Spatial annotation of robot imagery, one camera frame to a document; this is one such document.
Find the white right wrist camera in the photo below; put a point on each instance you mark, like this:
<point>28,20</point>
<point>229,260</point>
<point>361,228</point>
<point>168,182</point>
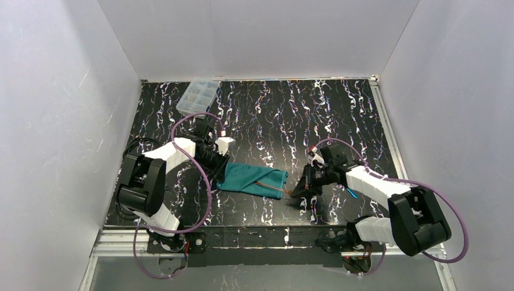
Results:
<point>314,158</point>

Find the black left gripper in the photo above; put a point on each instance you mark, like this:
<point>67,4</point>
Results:
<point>219,171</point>

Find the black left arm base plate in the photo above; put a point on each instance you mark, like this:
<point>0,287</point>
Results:
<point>190,243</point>

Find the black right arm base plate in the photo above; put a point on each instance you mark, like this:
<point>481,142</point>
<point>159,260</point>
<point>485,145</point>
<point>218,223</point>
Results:
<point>343,240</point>

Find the aluminium front frame rail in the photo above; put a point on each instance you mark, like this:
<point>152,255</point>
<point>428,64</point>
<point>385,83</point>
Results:
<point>126,242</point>

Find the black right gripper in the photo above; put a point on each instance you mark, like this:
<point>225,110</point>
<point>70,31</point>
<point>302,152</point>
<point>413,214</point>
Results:
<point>311,181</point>

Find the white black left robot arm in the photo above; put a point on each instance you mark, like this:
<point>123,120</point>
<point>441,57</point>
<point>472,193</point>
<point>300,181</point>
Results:
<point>142,179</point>

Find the aluminium right side rail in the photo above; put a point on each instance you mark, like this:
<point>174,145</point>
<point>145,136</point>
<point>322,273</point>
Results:
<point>387,126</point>

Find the teal cloth napkin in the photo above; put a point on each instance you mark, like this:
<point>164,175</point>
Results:
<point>241,177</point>

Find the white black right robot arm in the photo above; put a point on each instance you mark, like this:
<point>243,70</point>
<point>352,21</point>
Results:
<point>415,223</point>

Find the clear plastic screw organizer box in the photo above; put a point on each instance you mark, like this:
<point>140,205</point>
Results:
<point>199,96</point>

